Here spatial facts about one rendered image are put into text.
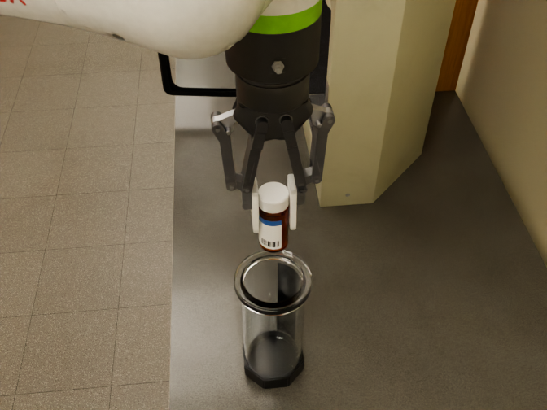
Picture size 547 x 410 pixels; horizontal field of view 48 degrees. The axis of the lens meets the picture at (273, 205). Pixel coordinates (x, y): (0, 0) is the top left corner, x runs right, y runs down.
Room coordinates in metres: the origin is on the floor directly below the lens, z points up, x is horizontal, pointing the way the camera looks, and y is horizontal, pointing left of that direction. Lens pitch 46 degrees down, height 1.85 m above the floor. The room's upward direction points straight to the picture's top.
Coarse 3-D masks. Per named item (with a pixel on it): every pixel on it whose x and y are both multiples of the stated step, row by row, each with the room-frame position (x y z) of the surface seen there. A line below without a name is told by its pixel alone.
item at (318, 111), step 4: (312, 104) 0.54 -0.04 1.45; (316, 108) 0.53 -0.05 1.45; (320, 108) 0.53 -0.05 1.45; (324, 108) 0.54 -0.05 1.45; (328, 108) 0.54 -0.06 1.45; (316, 112) 0.53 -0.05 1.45; (320, 112) 0.53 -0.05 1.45; (324, 112) 0.53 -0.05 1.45; (332, 112) 0.53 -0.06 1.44; (312, 116) 0.53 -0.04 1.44; (316, 116) 0.53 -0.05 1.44; (320, 116) 0.53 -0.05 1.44; (312, 120) 0.53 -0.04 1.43; (316, 120) 0.53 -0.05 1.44; (320, 120) 0.53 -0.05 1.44; (316, 124) 0.52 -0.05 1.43; (320, 124) 0.52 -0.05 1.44
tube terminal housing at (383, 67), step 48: (336, 0) 0.88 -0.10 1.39; (384, 0) 0.89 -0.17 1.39; (432, 0) 0.97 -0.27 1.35; (336, 48) 0.88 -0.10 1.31; (384, 48) 0.89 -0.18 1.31; (432, 48) 1.00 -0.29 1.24; (336, 96) 0.88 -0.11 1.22; (384, 96) 0.89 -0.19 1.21; (432, 96) 1.04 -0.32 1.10; (336, 144) 0.88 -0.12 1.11; (384, 144) 0.90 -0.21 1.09; (336, 192) 0.88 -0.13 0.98
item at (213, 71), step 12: (180, 60) 1.20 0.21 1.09; (192, 60) 1.19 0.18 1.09; (204, 60) 1.19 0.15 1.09; (216, 60) 1.19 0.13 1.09; (180, 72) 1.20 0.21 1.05; (192, 72) 1.19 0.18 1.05; (204, 72) 1.19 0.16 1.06; (216, 72) 1.19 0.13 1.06; (228, 72) 1.19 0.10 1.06; (180, 84) 1.20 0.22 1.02; (192, 84) 1.19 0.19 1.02; (204, 84) 1.19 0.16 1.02; (216, 84) 1.19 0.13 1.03; (228, 84) 1.19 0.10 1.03
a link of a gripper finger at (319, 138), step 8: (328, 104) 0.55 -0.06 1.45; (328, 112) 0.53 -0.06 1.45; (328, 120) 0.52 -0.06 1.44; (320, 128) 0.52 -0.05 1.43; (328, 128) 0.52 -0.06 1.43; (312, 136) 0.55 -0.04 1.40; (320, 136) 0.52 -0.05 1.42; (312, 144) 0.54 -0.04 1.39; (320, 144) 0.52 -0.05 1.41; (312, 152) 0.54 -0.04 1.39; (320, 152) 0.52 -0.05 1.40; (312, 160) 0.53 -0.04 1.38; (320, 160) 0.52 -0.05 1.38; (320, 168) 0.52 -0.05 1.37; (312, 176) 0.52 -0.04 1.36; (320, 176) 0.52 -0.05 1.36
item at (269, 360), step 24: (240, 264) 0.55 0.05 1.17; (264, 264) 0.56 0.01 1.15; (288, 264) 0.56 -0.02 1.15; (240, 288) 0.51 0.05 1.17; (264, 288) 0.56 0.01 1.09; (288, 288) 0.56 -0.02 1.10; (288, 312) 0.48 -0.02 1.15; (264, 336) 0.48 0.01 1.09; (288, 336) 0.49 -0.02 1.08; (264, 360) 0.48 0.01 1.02; (288, 360) 0.49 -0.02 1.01
